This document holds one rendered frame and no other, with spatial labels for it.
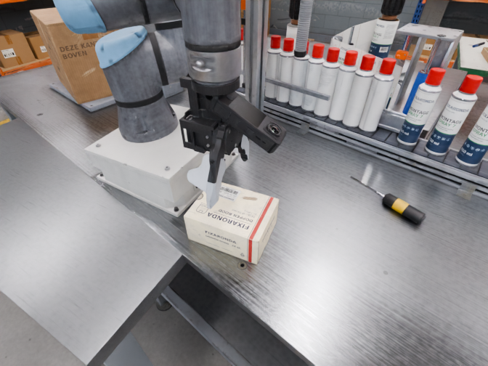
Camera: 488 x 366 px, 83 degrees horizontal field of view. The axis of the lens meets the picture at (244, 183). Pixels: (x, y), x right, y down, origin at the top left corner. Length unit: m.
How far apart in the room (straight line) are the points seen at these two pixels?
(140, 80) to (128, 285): 0.43
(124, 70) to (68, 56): 0.54
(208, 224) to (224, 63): 0.30
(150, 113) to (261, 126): 0.37
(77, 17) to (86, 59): 0.76
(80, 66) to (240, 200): 0.84
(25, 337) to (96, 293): 1.10
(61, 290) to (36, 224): 0.21
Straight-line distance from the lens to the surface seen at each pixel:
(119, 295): 0.59
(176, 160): 0.64
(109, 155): 0.73
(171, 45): 0.69
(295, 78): 0.98
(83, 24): 0.47
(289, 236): 0.63
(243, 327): 1.18
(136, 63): 0.68
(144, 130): 0.74
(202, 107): 0.45
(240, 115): 0.41
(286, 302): 0.55
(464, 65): 2.05
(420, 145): 0.94
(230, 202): 0.58
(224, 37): 0.38
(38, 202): 0.86
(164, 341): 1.44
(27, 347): 1.67
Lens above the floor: 1.32
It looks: 41 degrees down
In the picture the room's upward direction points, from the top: straight up
